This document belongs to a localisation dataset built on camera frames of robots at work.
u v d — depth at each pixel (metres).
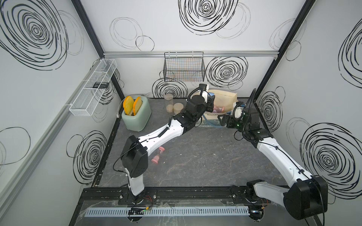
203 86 0.65
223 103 0.99
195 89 0.53
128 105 0.89
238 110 0.71
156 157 0.85
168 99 1.01
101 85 0.74
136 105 0.89
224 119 0.72
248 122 0.60
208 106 0.68
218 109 1.02
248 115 0.59
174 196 0.75
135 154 0.45
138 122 0.92
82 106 0.71
